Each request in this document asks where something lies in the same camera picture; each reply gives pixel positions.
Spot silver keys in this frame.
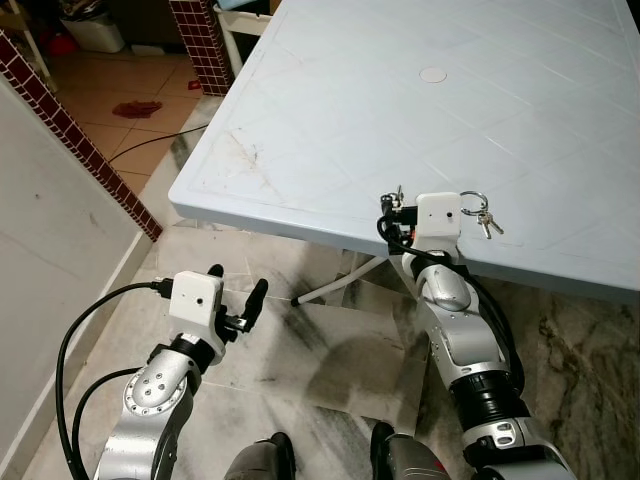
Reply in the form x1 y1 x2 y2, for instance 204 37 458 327
459 190 505 240

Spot white baseboard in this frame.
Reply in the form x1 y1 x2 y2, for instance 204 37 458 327
0 232 161 480

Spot light blue plastic table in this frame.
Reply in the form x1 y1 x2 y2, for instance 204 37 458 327
168 0 640 306

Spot red floor rag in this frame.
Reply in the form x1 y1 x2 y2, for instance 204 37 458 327
111 98 167 122

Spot robot right leg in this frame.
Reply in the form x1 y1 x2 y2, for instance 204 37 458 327
369 421 467 480

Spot red brick tile column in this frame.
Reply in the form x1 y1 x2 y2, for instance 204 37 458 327
168 0 237 99

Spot white plastic chair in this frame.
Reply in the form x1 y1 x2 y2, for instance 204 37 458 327
214 0 283 77

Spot white plastic container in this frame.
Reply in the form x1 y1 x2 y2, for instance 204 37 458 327
60 12 127 55

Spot red plastic basin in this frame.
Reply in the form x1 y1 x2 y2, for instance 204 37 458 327
48 34 79 57

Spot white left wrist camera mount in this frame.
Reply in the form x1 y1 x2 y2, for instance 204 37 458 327
168 270 227 342

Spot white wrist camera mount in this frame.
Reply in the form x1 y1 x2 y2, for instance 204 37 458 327
168 270 227 342
414 192 464 253

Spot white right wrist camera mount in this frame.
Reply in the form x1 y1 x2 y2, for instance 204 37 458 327
414 192 464 253

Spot black floor cable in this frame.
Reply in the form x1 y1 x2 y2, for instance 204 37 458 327
107 121 207 167

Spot short black left arm cable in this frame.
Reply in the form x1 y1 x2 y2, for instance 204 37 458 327
71 365 143 473

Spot red brick tile wall edge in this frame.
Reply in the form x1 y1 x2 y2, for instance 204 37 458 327
0 28 164 243

